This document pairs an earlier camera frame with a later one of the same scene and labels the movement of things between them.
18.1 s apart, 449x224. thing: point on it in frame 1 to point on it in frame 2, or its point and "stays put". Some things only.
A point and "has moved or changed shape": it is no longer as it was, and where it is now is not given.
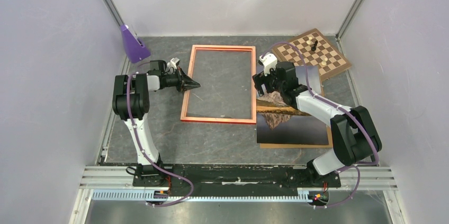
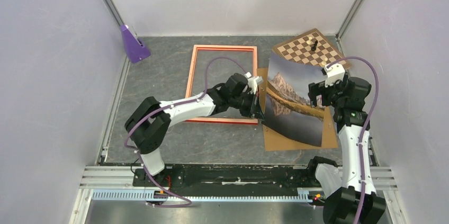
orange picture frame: [221, 47] stays put
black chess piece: [314, 47] stays put
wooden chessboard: [317, 51] stays put
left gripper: [185, 82] to [256, 110]
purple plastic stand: [135, 51] stays put
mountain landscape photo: [279, 123] has moved or changed shape
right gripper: [260, 79] to [319, 88]
